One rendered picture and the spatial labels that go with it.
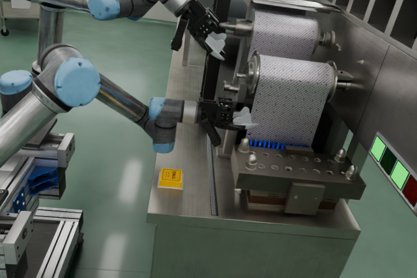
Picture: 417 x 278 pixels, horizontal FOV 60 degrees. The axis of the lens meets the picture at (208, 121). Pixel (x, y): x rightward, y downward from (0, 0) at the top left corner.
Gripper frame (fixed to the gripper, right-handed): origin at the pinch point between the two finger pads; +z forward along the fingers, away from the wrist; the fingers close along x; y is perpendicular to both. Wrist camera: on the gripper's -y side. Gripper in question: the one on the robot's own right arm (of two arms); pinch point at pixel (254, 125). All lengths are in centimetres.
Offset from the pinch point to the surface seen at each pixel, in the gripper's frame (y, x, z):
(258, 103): 8.3, -0.3, -0.4
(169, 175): -16.6, -10.6, -26.7
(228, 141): -12.3, 7.8, -6.0
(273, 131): -1.7, -0.2, 7.0
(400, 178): 9.2, -36.9, 29.4
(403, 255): -109, 51, 127
